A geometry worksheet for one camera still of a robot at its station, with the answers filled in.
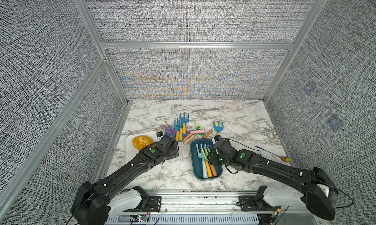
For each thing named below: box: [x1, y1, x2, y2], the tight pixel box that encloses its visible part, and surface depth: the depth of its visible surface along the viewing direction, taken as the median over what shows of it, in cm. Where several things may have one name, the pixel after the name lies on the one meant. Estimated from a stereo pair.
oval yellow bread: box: [132, 135, 155, 151], surface depth 94 cm
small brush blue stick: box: [255, 145, 292, 163], surface depth 90 cm
